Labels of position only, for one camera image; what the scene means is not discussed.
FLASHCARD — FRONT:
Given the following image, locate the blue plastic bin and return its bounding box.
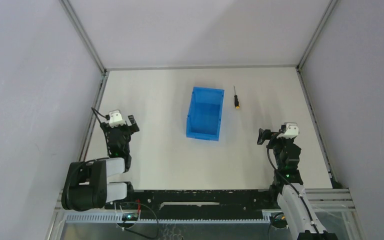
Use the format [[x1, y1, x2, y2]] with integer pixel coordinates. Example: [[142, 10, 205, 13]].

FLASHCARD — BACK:
[[186, 86, 225, 142]]

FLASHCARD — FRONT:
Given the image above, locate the grey slotted cable duct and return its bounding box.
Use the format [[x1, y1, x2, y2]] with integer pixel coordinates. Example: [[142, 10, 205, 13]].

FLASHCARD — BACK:
[[64, 211, 272, 224]]

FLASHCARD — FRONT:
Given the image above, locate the black mounting rail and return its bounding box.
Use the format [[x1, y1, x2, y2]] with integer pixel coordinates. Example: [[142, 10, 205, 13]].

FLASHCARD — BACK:
[[104, 189, 280, 221]]

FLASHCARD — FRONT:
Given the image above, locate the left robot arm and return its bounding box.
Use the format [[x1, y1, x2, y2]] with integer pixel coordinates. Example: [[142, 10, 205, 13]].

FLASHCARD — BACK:
[[61, 113, 140, 212]]

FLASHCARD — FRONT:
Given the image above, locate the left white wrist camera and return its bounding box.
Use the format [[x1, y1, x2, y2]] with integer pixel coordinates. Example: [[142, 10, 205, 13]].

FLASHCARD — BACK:
[[108, 109, 126, 128]]

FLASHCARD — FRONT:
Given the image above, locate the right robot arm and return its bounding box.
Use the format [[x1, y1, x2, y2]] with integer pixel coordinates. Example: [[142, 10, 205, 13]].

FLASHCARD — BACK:
[[257, 123, 338, 240]]

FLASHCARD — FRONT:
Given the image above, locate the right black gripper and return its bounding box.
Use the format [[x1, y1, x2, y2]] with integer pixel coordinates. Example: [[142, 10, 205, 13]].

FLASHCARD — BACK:
[[257, 128, 294, 169]]

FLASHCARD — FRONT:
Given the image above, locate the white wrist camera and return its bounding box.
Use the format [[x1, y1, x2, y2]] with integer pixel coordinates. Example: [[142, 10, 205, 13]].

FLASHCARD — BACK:
[[277, 122, 300, 139], [108, 109, 126, 128]]

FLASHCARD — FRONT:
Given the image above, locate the black cable loop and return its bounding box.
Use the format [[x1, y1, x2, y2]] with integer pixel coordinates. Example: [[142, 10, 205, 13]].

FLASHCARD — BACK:
[[114, 201, 160, 240]]

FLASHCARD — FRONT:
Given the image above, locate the black orange screwdriver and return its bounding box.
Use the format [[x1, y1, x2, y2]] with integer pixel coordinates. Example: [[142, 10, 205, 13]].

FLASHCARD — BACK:
[[233, 86, 240, 109]]

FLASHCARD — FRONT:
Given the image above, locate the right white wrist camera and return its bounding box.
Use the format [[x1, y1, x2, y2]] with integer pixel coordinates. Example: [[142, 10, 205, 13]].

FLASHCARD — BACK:
[[277, 122, 300, 139]]

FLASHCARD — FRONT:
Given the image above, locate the small green circuit board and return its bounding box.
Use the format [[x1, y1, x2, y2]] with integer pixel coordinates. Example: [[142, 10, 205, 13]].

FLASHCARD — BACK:
[[121, 213, 139, 222]]

